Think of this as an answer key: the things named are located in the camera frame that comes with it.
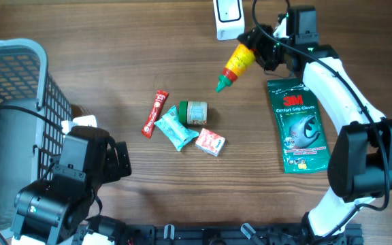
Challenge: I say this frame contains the red small packet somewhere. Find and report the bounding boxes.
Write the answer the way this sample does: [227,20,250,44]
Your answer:
[142,90,169,139]

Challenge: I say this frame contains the chilli sauce bottle green cap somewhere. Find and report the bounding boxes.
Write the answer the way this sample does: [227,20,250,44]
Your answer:
[215,43,257,93]

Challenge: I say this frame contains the pale green small packet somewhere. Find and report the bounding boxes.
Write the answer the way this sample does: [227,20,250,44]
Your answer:
[154,105,199,152]

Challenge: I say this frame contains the green 3M gloves packet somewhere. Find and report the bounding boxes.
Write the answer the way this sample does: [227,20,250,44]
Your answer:
[267,78,330,174]

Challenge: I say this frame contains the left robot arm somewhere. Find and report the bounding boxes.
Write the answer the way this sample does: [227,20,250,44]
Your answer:
[11,126,132,244]

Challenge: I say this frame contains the white barcode scanner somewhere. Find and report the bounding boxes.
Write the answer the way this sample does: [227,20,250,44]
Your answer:
[212,0,245,41]

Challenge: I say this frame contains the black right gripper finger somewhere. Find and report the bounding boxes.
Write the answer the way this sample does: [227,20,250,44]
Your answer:
[252,49,266,68]
[237,30,255,46]

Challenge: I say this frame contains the small jar green lid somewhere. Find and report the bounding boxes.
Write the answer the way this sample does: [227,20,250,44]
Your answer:
[178,101,208,125]

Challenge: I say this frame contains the black left camera cable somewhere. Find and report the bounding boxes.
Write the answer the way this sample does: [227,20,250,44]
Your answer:
[0,104,64,245]

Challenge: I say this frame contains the black right camera cable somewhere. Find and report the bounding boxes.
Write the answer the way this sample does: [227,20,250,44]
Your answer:
[251,0,391,239]

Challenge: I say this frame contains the black camera cable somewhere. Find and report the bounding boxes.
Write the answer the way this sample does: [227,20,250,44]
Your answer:
[251,0,391,239]
[0,104,64,245]

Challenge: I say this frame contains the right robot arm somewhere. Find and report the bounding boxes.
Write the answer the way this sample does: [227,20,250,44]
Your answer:
[238,6,392,244]

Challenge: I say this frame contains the red white small carton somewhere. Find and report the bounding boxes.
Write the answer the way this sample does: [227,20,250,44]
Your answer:
[195,128,226,157]

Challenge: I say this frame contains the grey plastic shopping basket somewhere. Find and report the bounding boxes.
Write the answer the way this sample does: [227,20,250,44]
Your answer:
[0,39,73,239]

